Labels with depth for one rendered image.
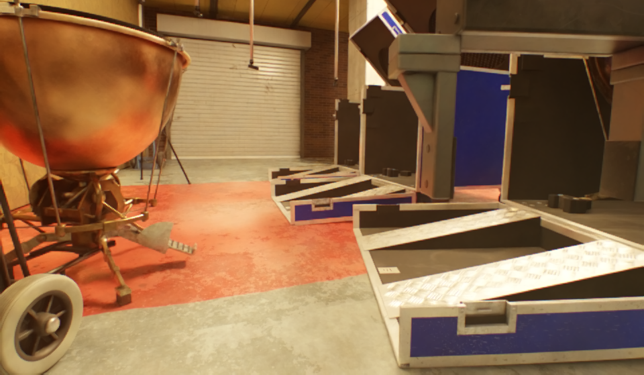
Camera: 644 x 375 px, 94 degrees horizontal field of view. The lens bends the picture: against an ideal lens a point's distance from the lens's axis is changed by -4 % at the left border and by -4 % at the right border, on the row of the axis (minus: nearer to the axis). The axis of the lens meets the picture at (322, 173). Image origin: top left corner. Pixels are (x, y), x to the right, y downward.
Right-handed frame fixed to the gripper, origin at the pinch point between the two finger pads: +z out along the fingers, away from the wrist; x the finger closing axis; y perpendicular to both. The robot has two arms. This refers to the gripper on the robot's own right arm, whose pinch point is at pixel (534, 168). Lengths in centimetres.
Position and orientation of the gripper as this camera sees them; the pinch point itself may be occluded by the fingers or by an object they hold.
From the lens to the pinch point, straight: 25.5
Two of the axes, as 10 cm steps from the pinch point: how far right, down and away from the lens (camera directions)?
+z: -0.1, 9.9, 1.1
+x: 10.0, 0.2, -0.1
